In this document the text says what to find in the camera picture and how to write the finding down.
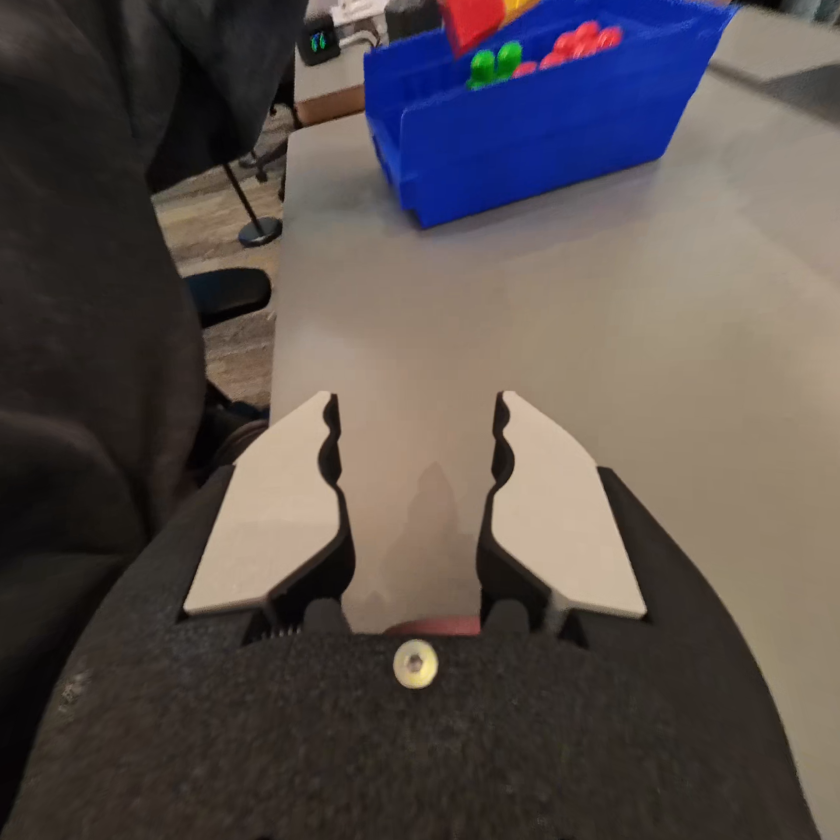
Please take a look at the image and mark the person's right hand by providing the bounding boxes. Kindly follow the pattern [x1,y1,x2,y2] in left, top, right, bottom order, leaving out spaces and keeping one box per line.
[384,617,481,637]

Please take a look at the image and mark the green two-stud block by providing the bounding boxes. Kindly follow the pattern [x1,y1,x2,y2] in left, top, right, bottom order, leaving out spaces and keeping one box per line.
[467,41,524,91]

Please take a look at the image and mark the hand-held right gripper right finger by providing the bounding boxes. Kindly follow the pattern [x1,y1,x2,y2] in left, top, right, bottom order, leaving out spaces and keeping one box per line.
[476,390,649,634]

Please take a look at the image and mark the black round base stand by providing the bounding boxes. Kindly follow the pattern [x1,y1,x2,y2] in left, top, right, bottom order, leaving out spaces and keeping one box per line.
[220,161,284,248]

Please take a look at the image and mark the black mesh chair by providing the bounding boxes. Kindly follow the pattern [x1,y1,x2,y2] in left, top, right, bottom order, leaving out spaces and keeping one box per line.
[182,268,273,329]

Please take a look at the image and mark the black device green lights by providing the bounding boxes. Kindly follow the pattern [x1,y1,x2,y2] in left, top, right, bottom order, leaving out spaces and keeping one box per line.
[298,16,342,67]

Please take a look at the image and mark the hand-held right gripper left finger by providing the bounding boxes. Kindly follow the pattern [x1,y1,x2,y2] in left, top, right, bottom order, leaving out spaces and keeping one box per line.
[182,392,357,633]

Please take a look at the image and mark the blue plastic bin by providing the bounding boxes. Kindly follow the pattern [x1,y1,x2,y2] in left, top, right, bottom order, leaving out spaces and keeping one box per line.
[363,0,739,229]

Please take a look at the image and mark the black box device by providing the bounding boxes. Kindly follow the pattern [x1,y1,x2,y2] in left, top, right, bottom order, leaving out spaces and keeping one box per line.
[386,0,442,42]

